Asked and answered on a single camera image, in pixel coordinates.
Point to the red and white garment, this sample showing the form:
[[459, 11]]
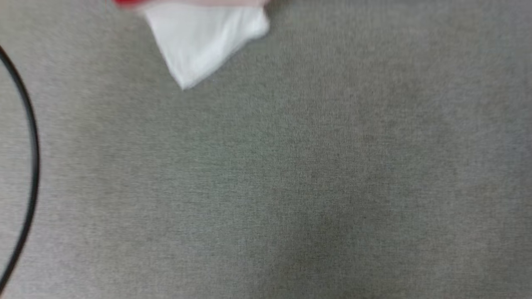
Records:
[[199, 37]]

